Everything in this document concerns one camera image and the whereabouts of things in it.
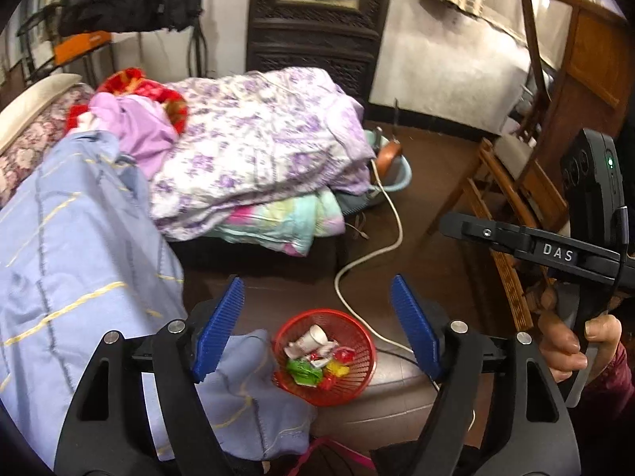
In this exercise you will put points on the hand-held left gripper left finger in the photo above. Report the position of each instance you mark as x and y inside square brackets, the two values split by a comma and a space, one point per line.
[218, 337]

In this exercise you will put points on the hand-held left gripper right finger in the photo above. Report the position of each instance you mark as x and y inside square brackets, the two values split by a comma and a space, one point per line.
[414, 327]

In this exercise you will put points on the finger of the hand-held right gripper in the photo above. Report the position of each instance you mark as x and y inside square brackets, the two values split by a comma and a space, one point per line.
[471, 228]

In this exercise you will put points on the red plastic basket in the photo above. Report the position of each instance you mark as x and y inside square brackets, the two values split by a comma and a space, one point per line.
[364, 357]

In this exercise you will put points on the white paper cup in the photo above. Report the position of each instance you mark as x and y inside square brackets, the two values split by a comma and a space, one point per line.
[307, 339]

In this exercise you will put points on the green white packet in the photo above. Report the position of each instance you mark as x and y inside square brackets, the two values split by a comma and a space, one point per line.
[302, 372]

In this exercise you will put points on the colourful snack packet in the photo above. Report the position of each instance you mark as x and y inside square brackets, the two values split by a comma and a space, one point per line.
[333, 370]

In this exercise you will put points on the person's right forearm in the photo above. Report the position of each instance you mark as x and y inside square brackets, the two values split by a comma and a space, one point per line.
[610, 406]

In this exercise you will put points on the person's right hand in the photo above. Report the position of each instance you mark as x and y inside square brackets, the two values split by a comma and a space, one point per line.
[560, 352]

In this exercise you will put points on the wooden folding chair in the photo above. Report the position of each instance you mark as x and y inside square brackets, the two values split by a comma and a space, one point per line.
[521, 183]

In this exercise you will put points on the brown leather stool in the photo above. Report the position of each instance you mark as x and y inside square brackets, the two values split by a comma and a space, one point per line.
[392, 406]

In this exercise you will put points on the blue plastic basin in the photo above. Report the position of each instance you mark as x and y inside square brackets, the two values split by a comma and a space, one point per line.
[404, 178]

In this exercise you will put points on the brown round pan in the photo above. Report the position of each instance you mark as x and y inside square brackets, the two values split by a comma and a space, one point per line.
[389, 158]

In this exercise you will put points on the pastel quilt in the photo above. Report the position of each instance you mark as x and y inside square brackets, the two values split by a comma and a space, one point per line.
[283, 223]

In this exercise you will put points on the dark bag pink trim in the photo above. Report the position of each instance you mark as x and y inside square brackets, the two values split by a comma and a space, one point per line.
[337, 456]

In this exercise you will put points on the light blue blanket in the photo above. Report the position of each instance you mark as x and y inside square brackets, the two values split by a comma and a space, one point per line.
[74, 258]

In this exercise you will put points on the purple floral quilt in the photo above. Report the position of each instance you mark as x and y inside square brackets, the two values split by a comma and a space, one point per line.
[258, 148]

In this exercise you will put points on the lilac cloth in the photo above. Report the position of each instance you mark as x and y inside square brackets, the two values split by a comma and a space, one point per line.
[139, 129]

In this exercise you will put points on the carved framed painting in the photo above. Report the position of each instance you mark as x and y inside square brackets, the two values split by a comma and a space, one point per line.
[317, 25]

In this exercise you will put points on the red patterned cloth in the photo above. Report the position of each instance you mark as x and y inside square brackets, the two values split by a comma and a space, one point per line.
[139, 87]

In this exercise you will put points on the dark floral quilt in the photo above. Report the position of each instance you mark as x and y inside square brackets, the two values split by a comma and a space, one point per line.
[30, 144]

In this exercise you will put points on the cream pillow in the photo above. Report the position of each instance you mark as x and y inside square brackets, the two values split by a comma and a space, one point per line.
[34, 101]

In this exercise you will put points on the orange box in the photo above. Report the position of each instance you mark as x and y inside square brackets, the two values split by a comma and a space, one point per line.
[82, 47]

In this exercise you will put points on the black metal side table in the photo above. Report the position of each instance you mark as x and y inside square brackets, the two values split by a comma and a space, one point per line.
[39, 29]

